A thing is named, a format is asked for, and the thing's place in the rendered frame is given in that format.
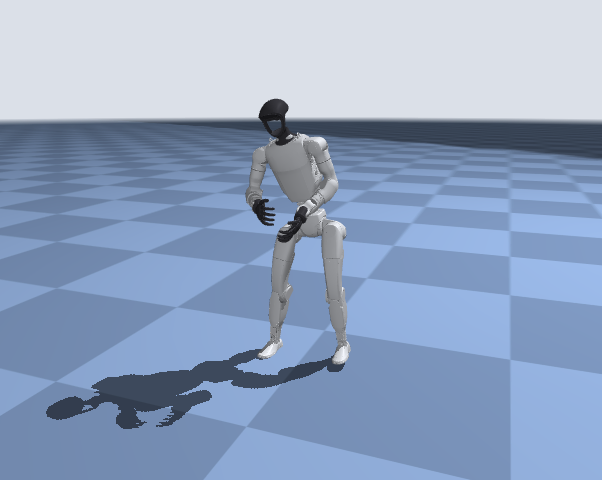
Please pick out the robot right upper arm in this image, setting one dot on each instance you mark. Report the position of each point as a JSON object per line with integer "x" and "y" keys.
{"x": 258, "y": 169}

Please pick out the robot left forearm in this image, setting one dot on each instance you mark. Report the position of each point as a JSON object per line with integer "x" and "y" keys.
{"x": 321, "y": 196}

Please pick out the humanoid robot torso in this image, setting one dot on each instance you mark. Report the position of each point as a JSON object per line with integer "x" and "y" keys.
{"x": 298, "y": 176}

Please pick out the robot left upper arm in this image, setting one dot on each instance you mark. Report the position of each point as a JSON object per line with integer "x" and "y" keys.
{"x": 318, "y": 147}

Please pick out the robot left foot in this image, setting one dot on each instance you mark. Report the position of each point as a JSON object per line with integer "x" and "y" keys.
{"x": 341, "y": 354}

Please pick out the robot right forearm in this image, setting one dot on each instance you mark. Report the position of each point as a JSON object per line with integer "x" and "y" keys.
{"x": 251, "y": 196}

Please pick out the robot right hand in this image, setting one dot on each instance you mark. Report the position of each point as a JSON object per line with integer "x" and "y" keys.
{"x": 259, "y": 209}

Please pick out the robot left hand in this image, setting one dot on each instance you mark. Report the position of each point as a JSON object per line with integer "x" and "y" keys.
{"x": 299, "y": 219}

